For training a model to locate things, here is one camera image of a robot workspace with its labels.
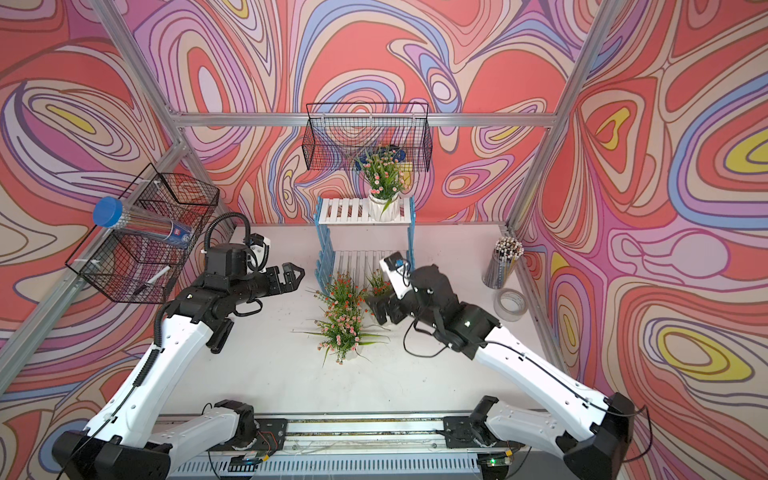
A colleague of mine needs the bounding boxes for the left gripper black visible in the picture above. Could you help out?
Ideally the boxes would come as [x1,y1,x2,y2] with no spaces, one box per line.
[229,261,305,308]

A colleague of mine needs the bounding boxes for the red flower potted plant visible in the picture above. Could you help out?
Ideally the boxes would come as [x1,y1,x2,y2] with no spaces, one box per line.
[314,274,367,318]
[366,269,392,296]

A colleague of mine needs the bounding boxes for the pink flower potted plant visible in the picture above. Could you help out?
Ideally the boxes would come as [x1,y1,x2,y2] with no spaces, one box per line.
[299,312,389,365]
[356,146,405,222]

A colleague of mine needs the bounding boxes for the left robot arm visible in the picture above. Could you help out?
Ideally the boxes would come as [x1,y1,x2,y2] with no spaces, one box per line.
[52,220,305,479]

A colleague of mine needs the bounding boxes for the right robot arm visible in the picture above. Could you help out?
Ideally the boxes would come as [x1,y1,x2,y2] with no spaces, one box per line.
[365,253,641,479]

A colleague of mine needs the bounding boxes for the blue and white wooden rack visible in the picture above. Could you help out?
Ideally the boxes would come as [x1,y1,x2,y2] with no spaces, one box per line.
[314,198,416,293]

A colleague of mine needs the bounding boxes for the clear tape roll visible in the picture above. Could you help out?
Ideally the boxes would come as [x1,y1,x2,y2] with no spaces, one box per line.
[494,289,528,322]

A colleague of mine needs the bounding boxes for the pencil holder with pencils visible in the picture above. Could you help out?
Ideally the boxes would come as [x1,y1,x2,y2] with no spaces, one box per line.
[482,236,525,289]

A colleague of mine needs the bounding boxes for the white pen in basket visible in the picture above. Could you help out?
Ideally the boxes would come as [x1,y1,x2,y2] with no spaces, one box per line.
[133,265,170,296]

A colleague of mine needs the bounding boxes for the blue capped clear tube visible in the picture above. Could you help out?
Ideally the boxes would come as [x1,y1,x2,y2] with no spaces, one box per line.
[92,197,193,248]

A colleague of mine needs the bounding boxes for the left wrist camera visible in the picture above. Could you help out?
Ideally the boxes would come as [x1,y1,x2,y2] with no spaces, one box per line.
[246,233,270,273]

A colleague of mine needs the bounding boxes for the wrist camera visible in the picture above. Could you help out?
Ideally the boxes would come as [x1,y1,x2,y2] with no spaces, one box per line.
[379,252,412,299]
[246,233,270,273]

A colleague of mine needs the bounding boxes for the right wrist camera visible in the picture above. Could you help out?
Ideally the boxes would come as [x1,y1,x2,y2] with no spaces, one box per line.
[379,252,412,299]

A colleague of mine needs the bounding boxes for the back wire basket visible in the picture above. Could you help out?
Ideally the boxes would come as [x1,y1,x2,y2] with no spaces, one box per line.
[301,101,433,172]

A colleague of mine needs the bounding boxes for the wire basket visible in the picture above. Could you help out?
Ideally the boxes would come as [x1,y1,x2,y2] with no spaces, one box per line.
[301,101,433,172]
[65,165,219,304]

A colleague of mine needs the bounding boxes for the left wire basket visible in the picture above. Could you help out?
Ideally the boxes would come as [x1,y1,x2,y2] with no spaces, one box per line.
[65,165,219,304]

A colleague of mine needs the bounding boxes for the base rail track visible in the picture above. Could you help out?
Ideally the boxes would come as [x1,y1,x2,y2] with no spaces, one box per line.
[149,410,577,480]

